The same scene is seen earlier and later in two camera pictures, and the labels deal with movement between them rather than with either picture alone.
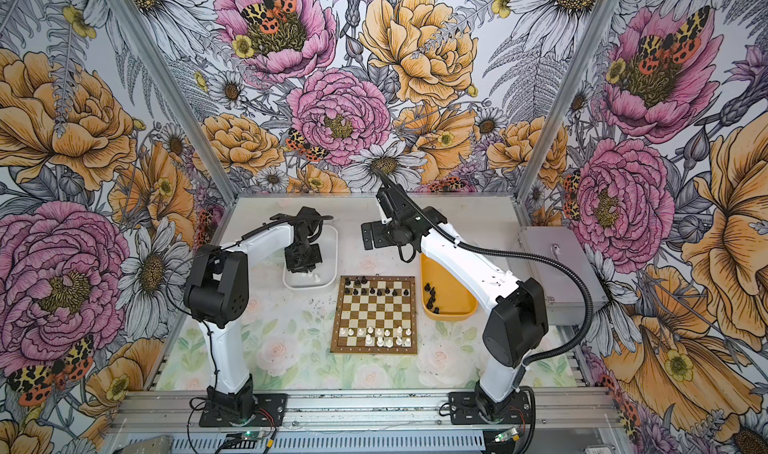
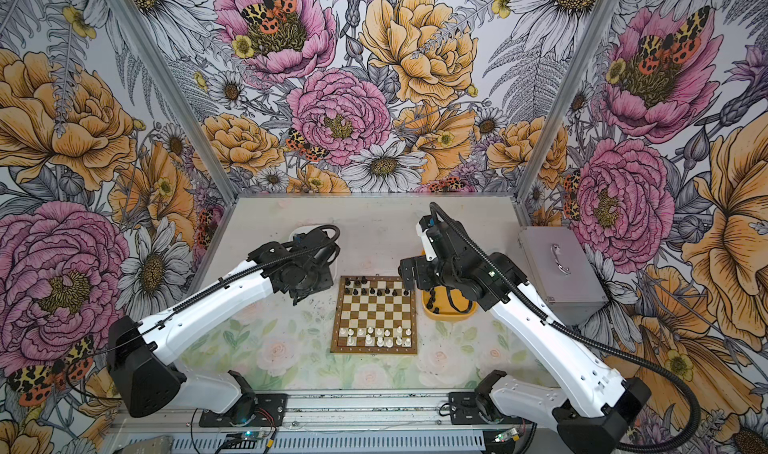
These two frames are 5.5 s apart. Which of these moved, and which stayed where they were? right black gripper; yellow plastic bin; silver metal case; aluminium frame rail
Moved: right black gripper
Stayed: yellow plastic bin; aluminium frame rail; silver metal case
